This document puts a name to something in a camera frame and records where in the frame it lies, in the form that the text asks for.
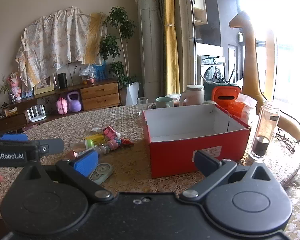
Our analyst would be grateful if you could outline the wooden wall cabinet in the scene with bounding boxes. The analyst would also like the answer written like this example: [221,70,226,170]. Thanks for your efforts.
[190,0,208,25]

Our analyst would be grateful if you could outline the beige tube green cap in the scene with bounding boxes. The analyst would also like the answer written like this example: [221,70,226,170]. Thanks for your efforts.
[69,140,94,152]

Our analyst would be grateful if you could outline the black eyeglasses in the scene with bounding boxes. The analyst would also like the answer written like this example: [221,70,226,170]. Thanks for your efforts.
[275,128,300,153]

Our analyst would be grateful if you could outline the white planter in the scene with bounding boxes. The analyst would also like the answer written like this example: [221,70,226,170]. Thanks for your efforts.
[125,82,140,105]

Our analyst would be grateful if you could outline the plastic bag of fruit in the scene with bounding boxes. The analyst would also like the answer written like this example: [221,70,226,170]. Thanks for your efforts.
[79,64,97,85]

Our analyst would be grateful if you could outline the wooden sideboard cabinet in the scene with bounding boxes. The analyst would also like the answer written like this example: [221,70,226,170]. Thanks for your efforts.
[0,79,122,134]

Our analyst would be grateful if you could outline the white washing machine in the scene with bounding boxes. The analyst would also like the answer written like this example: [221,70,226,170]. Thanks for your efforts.
[197,55,227,83]

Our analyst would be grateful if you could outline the floral cloth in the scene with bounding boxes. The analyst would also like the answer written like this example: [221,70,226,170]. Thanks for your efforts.
[15,6,108,88]

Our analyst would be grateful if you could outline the pink doll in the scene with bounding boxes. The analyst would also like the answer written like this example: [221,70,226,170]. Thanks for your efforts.
[7,72,22,100]

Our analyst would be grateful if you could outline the purple kettlebell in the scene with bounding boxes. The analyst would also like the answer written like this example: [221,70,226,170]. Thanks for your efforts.
[66,91,82,112]

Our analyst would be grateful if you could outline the clear drinking glass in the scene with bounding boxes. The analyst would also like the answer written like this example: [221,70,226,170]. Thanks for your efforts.
[137,97,149,116]

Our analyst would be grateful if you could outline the yellow curtain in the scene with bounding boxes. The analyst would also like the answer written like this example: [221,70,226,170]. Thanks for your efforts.
[163,0,180,95]

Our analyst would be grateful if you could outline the orange plastic packet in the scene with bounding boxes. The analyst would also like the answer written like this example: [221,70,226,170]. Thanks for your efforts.
[227,93,258,124]

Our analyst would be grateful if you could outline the pale green cup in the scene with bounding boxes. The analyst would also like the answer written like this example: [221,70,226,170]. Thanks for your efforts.
[156,96,175,109]

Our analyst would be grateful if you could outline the patterned lace tablecloth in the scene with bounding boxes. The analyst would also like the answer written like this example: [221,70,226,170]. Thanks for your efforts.
[0,102,300,240]

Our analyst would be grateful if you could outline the orange and green storage box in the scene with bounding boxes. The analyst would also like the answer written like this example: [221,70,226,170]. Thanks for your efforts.
[203,80,242,108]

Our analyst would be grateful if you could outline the pink binder clip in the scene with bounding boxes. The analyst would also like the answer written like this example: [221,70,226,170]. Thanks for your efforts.
[102,126,121,138]

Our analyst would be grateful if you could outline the tan giraffe toy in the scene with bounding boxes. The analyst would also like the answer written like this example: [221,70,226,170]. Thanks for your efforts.
[229,11,300,142]

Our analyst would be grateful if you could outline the red cardboard box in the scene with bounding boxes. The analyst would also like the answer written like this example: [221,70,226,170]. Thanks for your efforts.
[142,104,252,178]

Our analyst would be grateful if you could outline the beige standing air conditioner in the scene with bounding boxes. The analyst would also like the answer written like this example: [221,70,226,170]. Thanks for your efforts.
[135,0,167,98]

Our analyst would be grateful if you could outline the clear plastic snack bag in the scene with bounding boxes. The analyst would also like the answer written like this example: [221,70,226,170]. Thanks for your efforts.
[165,93,182,103]

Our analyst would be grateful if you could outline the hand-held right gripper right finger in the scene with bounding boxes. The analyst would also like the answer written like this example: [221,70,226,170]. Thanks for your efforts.
[180,150,280,201]

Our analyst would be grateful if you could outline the clear tape dispenser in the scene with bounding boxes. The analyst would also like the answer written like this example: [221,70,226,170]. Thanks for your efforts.
[88,162,114,184]

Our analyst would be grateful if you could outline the green potted plant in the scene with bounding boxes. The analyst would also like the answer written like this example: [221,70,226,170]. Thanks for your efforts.
[99,6,140,90]

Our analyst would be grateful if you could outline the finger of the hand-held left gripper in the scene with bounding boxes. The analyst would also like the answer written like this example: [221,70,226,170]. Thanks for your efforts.
[0,133,29,142]
[39,138,65,155]

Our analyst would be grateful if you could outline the white lidded mug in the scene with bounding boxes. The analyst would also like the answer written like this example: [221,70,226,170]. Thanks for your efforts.
[179,84,205,106]

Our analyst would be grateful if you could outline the white router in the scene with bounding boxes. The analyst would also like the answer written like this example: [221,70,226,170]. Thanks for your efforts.
[25,105,47,123]

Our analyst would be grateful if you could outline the picture frame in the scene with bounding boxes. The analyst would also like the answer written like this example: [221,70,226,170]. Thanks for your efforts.
[33,76,55,95]

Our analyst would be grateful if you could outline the clear glass bottle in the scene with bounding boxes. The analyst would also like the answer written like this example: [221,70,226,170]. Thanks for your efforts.
[249,100,281,161]

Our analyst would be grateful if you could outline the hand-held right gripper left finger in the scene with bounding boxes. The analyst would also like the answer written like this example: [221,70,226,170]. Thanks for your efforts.
[17,150,113,202]

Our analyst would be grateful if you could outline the black speaker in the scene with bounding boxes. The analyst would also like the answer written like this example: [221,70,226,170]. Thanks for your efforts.
[57,72,67,89]

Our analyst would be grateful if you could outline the pink toy suitcase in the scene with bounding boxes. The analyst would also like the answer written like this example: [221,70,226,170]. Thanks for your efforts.
[56,97,68,115]

